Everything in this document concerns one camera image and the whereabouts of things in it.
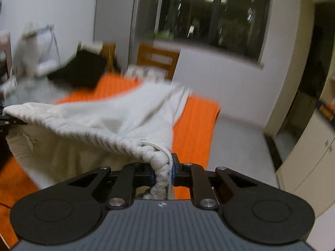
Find cream cabinet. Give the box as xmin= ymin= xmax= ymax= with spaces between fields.
xmin=275 ymin=104 xmax=335 ymax=218

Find orange patterned mat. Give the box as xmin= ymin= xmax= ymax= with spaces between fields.
xmin=0 ymin=73 xmax=221 ymax=249

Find black garment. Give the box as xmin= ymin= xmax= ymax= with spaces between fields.
xmin=47 ymin=49 xmax=108 ymax=90

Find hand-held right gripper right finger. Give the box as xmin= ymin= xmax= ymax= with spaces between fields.
xmin=170 ymin=153 xmax=258 ymax=211

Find dark window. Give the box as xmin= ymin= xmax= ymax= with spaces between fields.
xmin=155 ymin=0 xmax=272 ymax=61

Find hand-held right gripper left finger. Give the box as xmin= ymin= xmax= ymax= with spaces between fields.
xmin=67 ymin=162 xmax=157 ymax=210

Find wooden chair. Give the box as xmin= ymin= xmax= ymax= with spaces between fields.
xmin=135 ymin=42 xmax=182 ymax=82

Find white plastic bag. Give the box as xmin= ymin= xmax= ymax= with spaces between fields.
xmin=15 ymin=23 xmax=62 ymax=78

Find spotted plush toy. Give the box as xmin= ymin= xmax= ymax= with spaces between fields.
xmin=125 ymin=66 xmax=168 ymax=81

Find cream fleece pants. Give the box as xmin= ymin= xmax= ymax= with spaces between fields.
xmin=5 ymin=82 xmax=195 ymax=202

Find cream cloth piece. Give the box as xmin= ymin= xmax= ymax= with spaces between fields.
xmin=78 ymin=41 xmax=104 ymax=56

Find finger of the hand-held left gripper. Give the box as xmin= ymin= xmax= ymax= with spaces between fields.
xmin=0 ymin=108 xmax=28 ymax=126

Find checked leaf-print tablecloth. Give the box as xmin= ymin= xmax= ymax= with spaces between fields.
xmin=0 ymin=78 xmax=77 ymax=105

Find grey refrigerator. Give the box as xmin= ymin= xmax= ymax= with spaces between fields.
xmin=93 ymin=0 xmax=163 ymax=72

